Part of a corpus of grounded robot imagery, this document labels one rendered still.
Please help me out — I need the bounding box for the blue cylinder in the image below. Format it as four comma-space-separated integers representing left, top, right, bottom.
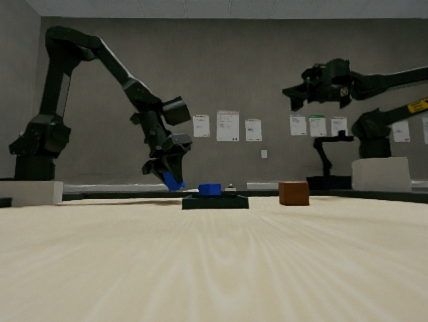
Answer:
163, 171, 186, 193

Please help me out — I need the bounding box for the blue cube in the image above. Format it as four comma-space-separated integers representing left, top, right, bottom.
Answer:
199, 184, 221, 195

